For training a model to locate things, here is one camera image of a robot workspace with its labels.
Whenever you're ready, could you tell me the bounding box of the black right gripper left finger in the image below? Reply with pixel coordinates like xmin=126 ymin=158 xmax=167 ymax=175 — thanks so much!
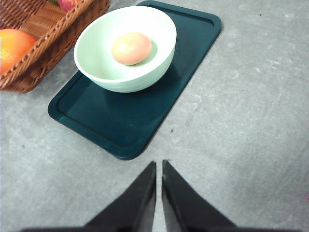
xmin=84 ymin=161 xmax=156 ymax=232

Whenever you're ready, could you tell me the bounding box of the red yellow apple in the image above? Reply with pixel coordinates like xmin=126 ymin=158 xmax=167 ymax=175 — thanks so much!
xmin=57 ymin=0 xmax=82 ymax=12

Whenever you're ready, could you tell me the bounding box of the brown egg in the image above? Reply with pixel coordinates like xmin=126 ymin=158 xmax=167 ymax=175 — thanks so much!
xmin=112 ymin=32 xmax=152 ymax=65

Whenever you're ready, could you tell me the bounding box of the dark teal rectangular tray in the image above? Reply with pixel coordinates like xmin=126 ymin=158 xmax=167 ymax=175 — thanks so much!
xmin=49 ymin=0 xmax=222 ymax=160

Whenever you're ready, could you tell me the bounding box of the brown wicker basket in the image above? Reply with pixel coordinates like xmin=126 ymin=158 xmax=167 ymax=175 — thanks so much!
xmin=0 ymin=0 xmax=110 ymax=93

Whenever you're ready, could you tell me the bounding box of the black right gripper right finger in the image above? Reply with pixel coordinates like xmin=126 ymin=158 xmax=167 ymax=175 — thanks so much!
xmin=162 ymin=160 xmax=238 ymax=232

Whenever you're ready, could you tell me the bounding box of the orange fruit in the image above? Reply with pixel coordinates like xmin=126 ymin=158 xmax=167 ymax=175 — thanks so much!
xmin=0 ymin=29 xmax=36 ymax=75

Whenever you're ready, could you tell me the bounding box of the light green ceramic bowl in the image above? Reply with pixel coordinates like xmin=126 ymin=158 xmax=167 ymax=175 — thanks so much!
xmin=74 ymin=6 xmax=177 ymax=93

